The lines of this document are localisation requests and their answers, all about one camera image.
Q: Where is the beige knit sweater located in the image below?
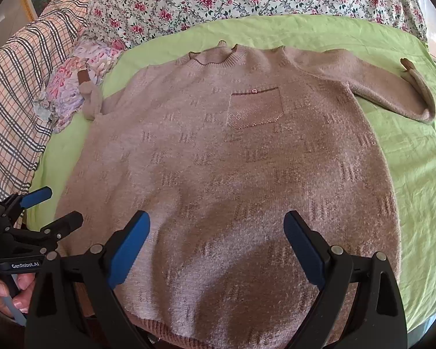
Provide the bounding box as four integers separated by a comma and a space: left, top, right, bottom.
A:
56, 43, 436, 348

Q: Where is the person's left hand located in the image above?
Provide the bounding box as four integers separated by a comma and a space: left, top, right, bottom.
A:
0, 273, 36, 318

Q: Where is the plaid checked blanket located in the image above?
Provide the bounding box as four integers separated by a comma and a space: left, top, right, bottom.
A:
0, 0, 90, 200

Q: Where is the pink purple floral pillow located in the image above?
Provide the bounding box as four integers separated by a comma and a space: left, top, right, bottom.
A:
33, 39, 125, 133

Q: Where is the light green bed sheet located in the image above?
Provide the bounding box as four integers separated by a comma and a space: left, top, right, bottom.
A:
26, 14, 436, 335

